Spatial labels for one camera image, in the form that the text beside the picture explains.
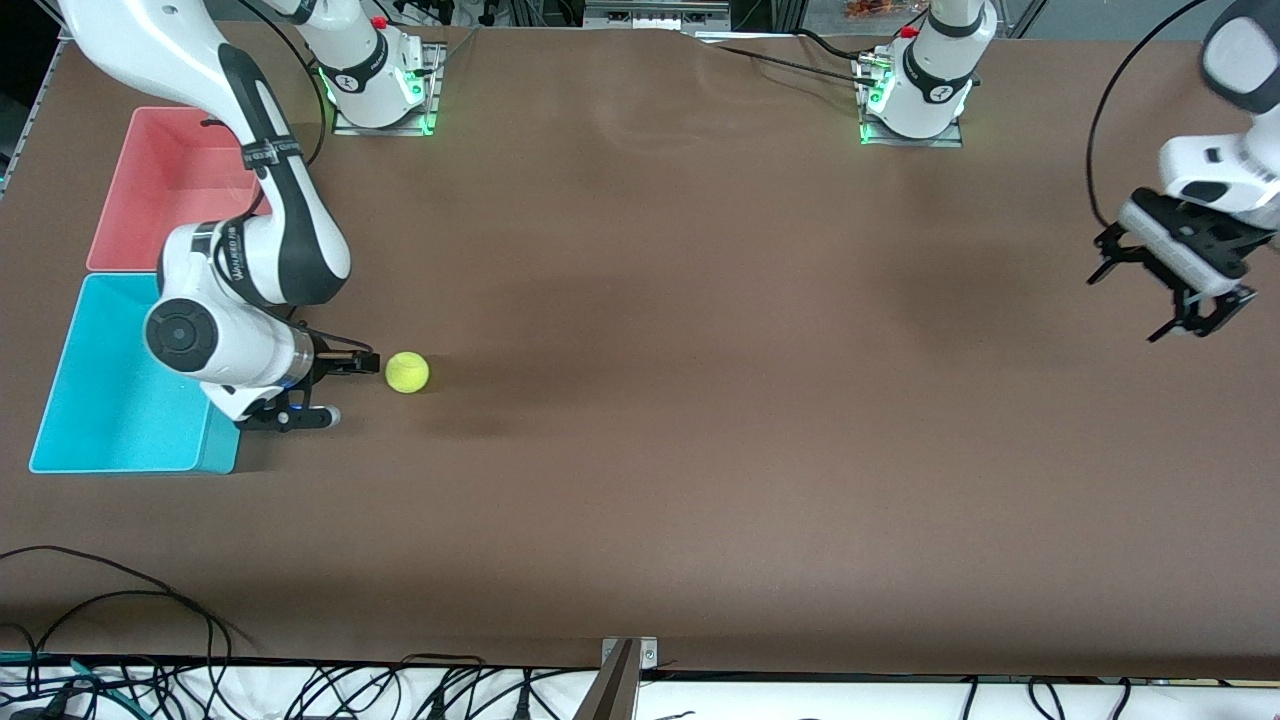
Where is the yellow tennis ball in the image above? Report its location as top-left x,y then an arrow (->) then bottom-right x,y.
385,351 -> 431,394

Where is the blue plastic bin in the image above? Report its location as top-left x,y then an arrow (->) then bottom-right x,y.
28,272 -> 242,476

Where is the pink plastic bin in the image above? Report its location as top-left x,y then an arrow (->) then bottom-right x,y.
86,106 -> 297,274

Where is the grey metal bar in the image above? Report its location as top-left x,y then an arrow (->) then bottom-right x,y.
572,640 -> 641,720

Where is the grey power strip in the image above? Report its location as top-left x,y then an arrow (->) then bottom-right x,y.
582,0 -> 733,32

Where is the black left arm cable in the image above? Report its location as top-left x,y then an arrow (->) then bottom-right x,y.
1087,0 -> 1213,231

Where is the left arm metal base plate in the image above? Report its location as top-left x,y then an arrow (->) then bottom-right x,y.
856,55 -> 967,150

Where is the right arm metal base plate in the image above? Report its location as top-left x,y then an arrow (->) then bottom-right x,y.
332,44 -> 444,137

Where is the black loose cable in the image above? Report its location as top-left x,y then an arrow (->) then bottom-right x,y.
25,588 -> 219,720
0,544 -> 258,653

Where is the black base cable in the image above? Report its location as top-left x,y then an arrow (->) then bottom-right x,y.
698,42 -> 883,89
793,27 -> 883,63

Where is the silver table edge bracket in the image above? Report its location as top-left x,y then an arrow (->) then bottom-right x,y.
601,636 -> 660,673

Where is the teal cable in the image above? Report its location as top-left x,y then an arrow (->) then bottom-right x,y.
0,650 -> 133,703

